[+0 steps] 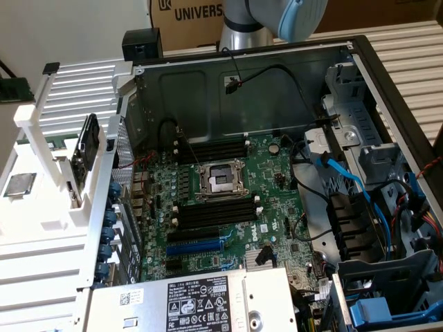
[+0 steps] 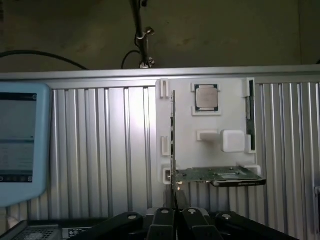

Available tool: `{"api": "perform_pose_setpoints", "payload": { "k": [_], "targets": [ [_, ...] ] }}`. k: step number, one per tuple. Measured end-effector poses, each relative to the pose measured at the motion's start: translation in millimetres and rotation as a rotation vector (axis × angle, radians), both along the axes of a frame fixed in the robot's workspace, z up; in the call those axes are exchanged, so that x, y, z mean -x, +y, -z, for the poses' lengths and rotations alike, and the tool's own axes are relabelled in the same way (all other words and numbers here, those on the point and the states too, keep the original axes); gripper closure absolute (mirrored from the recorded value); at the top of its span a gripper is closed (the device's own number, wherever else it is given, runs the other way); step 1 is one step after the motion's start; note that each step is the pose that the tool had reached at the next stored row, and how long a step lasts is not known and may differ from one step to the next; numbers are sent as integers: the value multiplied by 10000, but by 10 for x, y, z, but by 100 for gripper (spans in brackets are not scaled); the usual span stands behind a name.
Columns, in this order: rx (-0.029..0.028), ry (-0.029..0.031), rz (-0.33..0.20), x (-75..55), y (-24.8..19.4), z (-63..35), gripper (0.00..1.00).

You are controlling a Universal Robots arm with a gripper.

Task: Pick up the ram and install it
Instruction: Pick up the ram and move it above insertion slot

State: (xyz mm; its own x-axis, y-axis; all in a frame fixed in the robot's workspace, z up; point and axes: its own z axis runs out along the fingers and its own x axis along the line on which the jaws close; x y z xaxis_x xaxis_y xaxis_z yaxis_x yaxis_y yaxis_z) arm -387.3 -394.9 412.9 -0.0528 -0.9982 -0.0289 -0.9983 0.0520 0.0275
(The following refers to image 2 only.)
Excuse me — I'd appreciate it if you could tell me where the green RAM stick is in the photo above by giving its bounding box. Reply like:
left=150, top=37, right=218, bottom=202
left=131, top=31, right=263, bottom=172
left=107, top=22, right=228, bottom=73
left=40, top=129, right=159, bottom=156
left=245, top=82, right=256, bottom=153

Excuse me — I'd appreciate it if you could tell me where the green graphics card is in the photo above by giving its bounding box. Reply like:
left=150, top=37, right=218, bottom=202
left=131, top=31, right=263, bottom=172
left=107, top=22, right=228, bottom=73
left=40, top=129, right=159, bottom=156
left=170, top=90, right=267, bottom=211

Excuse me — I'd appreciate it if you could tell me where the white printed parts rack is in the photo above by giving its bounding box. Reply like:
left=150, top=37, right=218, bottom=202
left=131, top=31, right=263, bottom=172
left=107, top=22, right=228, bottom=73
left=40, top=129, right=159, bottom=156
left=155, top=77, right=262, bottom=185

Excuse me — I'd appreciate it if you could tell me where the open grey PC case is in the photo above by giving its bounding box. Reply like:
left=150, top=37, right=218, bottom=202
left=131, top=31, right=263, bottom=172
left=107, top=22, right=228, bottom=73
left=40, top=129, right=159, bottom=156
left=0, top=216, right=106, bottom=240

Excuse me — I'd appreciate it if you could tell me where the silver CPU chip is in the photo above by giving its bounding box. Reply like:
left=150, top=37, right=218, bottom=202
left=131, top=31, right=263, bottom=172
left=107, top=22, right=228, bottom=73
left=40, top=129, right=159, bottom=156
left=194, top=84, right=221, bottom=114

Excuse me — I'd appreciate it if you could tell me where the light blue teach pendant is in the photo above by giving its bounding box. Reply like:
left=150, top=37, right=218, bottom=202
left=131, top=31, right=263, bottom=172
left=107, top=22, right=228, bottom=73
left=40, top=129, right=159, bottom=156
left=0, top=83, right=52, bottom=208

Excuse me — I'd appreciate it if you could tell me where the metal stand pole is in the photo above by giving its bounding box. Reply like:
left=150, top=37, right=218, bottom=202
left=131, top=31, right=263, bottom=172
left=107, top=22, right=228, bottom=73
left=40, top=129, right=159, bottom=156
left=129, top=0, right=156, bottom=69

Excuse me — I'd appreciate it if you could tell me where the thin black cable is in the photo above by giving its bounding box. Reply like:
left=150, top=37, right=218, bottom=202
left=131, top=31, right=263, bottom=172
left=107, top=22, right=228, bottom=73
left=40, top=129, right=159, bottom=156
left=121, top=49, right=141, bottom=70

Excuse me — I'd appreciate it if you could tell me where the thick black cable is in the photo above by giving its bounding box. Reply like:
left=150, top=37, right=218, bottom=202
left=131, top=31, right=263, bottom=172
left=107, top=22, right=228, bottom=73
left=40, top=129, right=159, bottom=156
left=0, top=50, right=89, bottom=71

